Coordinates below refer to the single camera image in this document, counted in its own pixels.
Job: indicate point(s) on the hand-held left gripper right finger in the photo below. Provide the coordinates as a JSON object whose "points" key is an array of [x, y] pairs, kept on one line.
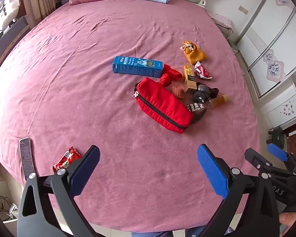
{"points": [[213, 170]]}

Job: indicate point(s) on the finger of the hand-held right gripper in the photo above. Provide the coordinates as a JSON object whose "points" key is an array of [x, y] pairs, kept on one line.
{"points": [[276, 151], [256, 159]]}

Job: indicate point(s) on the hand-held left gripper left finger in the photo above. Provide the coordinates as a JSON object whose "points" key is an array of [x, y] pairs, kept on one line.
{"points": [[85, 170]]}

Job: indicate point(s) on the grey sock ball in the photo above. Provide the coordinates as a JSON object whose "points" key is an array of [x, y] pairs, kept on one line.
{"points": [[201, 93]]}

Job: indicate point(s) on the gold and black box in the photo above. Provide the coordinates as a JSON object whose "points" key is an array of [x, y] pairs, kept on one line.
{"points": [[189, 77]]}

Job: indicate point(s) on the person's right hand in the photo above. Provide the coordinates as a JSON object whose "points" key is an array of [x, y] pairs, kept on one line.
{"points": [[287, 221]]}

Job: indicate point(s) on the black stool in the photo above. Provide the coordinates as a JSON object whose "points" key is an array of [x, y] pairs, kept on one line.
{"points": [[277, 134]]}

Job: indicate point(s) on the red snack packet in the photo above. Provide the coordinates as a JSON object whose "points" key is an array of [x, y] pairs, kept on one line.
{"points": [[66, 160]]}

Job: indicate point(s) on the white low cabinet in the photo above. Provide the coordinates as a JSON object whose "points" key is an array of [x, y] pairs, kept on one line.
{"points": [[283, 108]]}

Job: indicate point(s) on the smartphone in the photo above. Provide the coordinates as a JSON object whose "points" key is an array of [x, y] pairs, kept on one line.
{"points": [[26, 156]]}

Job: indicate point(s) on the amber glass bottle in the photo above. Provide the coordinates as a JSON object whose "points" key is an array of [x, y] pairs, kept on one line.
{"points": [[219, 100]]}

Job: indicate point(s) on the dark brown knotted cloth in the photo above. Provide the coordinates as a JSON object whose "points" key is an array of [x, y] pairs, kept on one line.
{"points": [[214, 91]]}

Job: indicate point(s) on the red zip pouch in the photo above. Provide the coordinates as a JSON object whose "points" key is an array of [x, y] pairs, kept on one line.
{"points": [[162, 103]]}

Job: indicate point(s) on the orange-brown small item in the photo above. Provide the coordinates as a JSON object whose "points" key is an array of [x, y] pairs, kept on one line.
{"points": [[178, 92]]}

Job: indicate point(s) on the pink bed sheet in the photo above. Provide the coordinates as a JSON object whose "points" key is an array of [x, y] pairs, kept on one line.
{"points": [[88, 79]]}

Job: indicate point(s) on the red and white wrapper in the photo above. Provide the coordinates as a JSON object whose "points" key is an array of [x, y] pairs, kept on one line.
{"points": [[203, 71]]}

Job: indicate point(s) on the red knotted cloth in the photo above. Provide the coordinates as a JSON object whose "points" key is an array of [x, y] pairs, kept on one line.
{"points": [[170, 75]]}

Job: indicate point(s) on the white floral wardrobe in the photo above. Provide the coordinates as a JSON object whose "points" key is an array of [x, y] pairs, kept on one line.
{"points": [[273, 42]]}

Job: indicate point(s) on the blue cardboard box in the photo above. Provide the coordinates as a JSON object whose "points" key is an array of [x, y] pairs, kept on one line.
{"points": [[135, 65]]}

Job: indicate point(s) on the nightstand with pink cloth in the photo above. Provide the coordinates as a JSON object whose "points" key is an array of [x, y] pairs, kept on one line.
{"points": [[223, 22]]}

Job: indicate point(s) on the dark grey board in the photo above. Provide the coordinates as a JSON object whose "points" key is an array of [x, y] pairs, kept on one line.
{"points": [[7, 39]]}

